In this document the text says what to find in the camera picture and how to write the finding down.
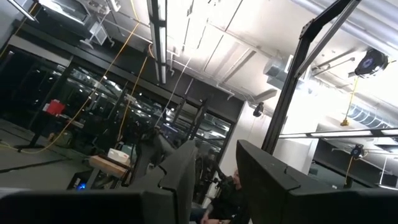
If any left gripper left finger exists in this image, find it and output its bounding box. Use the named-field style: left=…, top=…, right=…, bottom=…
left=127, top=140, right=198, bottom=224

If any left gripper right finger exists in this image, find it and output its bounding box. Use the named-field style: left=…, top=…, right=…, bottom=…
left=235, top=139, right=302, bottom=224

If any person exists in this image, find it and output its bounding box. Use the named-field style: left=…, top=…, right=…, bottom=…
left=198, top=169, right=249, bottom=224

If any white box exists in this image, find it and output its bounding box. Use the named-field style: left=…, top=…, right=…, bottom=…
left=107, top=148, right=131, bottom=166

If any wooden table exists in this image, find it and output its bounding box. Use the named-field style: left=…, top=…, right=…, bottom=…
left=88, top=155, right=129, bottom=179

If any black computer with blue lights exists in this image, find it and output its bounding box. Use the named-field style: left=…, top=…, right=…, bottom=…
left=67, top=169, right=94, bottom=190

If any long LED light bar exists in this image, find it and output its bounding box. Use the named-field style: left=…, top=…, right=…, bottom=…
left=278, top=127, right=398, bottom=140

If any red box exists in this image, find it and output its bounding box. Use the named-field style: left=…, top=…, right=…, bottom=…
left=46, top=99, right=66, bottom=116

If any black floor stand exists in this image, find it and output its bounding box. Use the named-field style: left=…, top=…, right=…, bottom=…
left=14, top=52, right=75, bottom=153

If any black ceiling light fixture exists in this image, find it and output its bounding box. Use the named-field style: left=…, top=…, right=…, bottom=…
left=146, top=0, right=169, bottom=85

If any grey ceiling ventilation unit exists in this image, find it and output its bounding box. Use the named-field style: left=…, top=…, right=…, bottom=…
left=40, top=0, right=108, bottom=46

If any black aluminium rig frame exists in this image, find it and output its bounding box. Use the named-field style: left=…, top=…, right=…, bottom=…
left=260, top=0, right=363, bottom=156

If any long yellow hanging cable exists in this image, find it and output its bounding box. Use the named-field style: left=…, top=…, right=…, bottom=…
left=116, top=55, right=149, bottom=142
left=0, top=0, right=141, bottom=156

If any silver rectangular duct box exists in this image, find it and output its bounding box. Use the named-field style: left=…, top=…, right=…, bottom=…
left=264, top=55, right=295, bottom=90

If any silver corrugated duct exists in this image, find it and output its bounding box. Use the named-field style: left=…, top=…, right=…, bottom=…
left=346, top=104, right=398, bottom=129

